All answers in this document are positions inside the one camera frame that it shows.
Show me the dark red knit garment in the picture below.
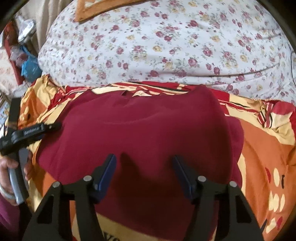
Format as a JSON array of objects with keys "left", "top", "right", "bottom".
[{"left": 36, "top": 86, "right": 244, "bottom": 240}]

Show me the maroon left sleeve forearm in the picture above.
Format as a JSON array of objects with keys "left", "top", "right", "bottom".
[{"left": 0, "top": 196, "right": 20, "bottom": 235}]

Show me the person's left hand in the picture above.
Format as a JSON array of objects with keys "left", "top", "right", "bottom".
[{"left": 0, "top": 150, "right": 34, "bottom": 207}]

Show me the orange yellow red cartoon blanket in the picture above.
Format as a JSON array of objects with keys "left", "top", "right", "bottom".
[{"left": 18, "top": 75, "right": 295, "bottom": 240}]

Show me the blue plastic bag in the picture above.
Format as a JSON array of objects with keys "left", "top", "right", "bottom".
[{"left": 21, "top": 45, "right": 42, "bottom": 83}]

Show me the silver foil bag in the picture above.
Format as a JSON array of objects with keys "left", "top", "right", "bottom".
[{"left": 16, "top": 16, "right": 36, "bottom": 45}]

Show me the beige curtain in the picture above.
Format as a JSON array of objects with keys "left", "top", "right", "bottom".
[{"left": 19, "top": 0, "right": 72, "bottom": 53}]

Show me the white floral quilt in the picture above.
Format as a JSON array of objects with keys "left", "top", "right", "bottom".
[{"left": 38, "top": 1, "right": 295, "bottom": 103}]

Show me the silver bangle bracelet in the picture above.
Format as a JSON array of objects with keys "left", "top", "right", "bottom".
[{"left": 0, "top": 182, "right": 16, "bottom": 202}]

